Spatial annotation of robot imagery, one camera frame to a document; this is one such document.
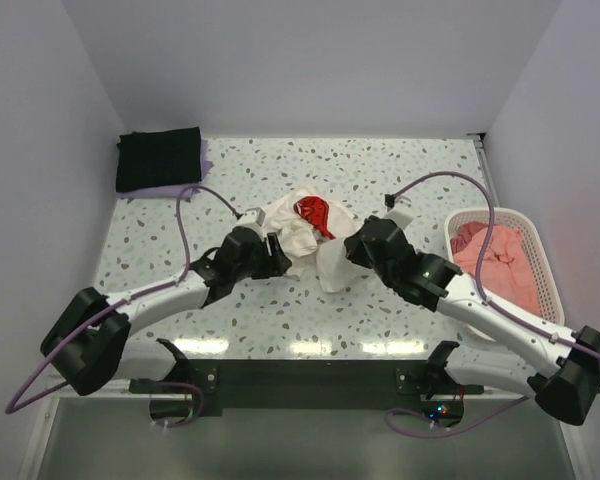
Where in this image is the white t shirt red print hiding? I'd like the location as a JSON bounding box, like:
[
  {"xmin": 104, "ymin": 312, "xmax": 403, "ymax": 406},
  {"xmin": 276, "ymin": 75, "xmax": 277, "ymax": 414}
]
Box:
[{"xmin": 263, "ymin": 186, "xmax": 364, "ymax": 293}]

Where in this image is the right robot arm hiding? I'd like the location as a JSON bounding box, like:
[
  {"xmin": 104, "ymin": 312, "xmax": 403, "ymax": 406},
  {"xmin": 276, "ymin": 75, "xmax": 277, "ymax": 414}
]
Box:
[{"xmin": 344, "ymin": 217, "xmax": 600, "ymax": 426}]

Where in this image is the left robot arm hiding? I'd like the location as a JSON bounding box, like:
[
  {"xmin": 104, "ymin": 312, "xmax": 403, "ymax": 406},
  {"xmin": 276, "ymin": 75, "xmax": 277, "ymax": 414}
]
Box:
[{"xmin": 40, "ymin": 227, "xmax": 291, "ymax": 396}]

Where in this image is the folded purple t shirt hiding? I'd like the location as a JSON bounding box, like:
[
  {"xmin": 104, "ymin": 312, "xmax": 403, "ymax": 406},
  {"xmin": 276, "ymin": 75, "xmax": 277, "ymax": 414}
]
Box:
[{"xmin": 119, "ymin": 139, "xmax": 214, "ymax": 202}]

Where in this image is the pink t shirt in basket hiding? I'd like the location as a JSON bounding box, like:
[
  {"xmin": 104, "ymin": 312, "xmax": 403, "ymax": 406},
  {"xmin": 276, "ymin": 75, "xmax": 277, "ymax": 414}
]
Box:
[{"xmin": 450, "ymin": 222, "xmax": 541, "ymax": 316}]

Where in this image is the folded black t shirt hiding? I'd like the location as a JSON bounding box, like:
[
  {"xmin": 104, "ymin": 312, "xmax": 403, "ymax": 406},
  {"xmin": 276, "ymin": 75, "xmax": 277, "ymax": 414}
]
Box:
[{"xmin": 115, "ymin": 127, "xmax": 202, "ymax": 194}]

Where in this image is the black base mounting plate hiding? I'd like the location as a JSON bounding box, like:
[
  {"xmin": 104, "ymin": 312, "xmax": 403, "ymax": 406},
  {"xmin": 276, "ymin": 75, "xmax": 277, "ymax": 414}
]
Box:
[{"xmin": 129, "ymin": 359, "xmax": 484, "ymax": 421}]

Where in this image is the white plastic laundry basket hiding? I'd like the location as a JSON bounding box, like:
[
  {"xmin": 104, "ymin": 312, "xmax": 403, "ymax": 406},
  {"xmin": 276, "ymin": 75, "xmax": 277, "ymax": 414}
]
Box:
[{"xmin": 445, "ymin": 207, "xmax": 565, "ymax": 326}]

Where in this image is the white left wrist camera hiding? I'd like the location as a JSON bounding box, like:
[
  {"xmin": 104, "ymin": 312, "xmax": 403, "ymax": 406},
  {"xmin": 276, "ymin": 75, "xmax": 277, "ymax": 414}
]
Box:
[{"xmin": 237, "ymin": 207, "xmax": 266, "ymax": 234}]

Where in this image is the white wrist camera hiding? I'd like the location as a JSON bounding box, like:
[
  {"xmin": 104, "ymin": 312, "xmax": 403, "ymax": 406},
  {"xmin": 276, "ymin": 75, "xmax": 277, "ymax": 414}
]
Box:
[
  {"xmin": 237, "ymin": 207, "xmax": 266, "ymax": 234},
  {"xmin": 383, "ymin": 204, "xmax": 415, "ymax": 230}
]

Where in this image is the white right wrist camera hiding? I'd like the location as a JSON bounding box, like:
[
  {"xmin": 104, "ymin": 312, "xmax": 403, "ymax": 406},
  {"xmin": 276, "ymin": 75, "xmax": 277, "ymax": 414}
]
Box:
[{"xmin": 383, "ymin": 204, "xmax": 415, "ymax": 230}]

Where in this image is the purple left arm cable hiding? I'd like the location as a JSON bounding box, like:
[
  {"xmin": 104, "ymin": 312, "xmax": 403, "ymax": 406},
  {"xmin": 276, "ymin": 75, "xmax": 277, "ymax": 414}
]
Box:
[{"xmin": 4, "ymin": 185, "xmax": 244, "ymax": 415}]

